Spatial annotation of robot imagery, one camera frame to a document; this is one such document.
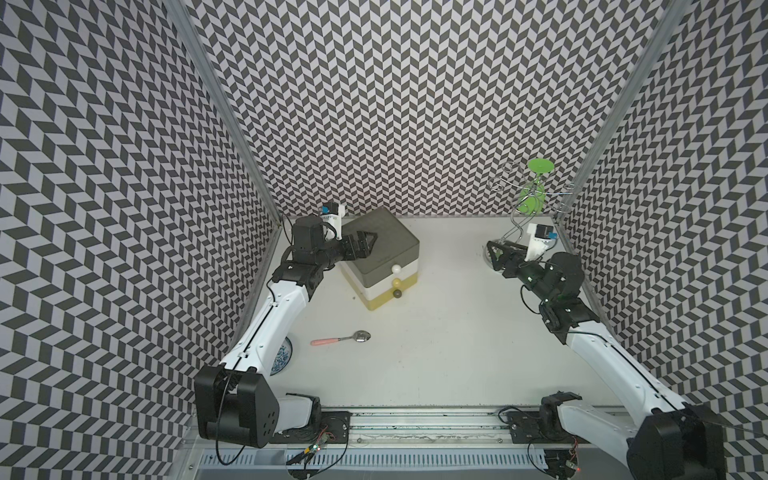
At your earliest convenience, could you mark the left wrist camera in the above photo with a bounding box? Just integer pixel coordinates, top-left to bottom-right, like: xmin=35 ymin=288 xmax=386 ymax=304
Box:
xmin=320 ymin=202 xmax=346 ymax=240

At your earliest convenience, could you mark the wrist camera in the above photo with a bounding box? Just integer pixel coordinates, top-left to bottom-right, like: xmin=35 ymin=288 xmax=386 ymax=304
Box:
xmin=320 ymin=202 xmax=346 ymax=240
xmin=525 ymin=223 xmax=558 ymax=262

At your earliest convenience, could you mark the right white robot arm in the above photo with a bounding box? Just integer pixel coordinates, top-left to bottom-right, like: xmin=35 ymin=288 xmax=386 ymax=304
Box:
xmin=486 ymin=241 xmax=726 ymax=479

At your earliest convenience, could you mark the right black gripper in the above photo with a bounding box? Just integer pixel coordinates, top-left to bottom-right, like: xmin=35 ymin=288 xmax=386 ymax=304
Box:
xmin=485 ymin=240 xmax=556 ymax=303

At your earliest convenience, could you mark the chrome spiral mug tree stand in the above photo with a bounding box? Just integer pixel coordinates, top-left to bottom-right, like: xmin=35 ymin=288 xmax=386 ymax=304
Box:
xmin=491 ymin=158 xmax=574 ymax=261

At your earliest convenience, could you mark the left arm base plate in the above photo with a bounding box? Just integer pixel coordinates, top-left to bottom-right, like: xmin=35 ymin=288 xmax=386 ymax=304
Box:
xmin=270 ymin=410 xmax=352 ymax=446

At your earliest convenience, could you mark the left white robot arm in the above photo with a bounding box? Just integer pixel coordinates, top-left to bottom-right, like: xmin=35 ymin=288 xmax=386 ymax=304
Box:
xmin=194 ymin=214 xmax=378 ymax=448

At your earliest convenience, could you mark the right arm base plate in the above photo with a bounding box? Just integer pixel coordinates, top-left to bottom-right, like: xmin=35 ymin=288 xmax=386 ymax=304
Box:
xmin=497 ymin=409 xmax=588 ymax=445

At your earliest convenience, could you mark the grey drawer cabinet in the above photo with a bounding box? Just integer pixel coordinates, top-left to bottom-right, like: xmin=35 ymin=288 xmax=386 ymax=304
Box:
xmin=341 ymin=207 xmax=420 ymax=311

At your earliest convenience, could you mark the aluminium front rail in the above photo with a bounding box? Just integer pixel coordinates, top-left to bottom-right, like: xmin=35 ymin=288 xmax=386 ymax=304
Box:
xmin=179 ymin=406 xmax=685 ymax=451

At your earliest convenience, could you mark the blue patterned white plate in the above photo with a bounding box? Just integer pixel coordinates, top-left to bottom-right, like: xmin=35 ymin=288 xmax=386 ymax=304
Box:
xmin=270 ymin=337 xmax=293 ymax=376

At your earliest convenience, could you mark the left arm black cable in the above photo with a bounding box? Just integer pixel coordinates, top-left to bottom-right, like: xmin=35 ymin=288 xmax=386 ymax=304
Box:
xmin=213 ymin=365 xmax=247 ymax=467

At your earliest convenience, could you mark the pink handled metal spoon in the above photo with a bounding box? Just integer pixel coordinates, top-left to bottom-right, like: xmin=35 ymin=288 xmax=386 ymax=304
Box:
xmin=310 ymin=330 xmax=371 ymax=346

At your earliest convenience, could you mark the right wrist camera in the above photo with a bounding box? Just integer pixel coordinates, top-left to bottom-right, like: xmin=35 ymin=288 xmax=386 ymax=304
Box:
xmin=525 ymin=223 xmax=558 ymax=262

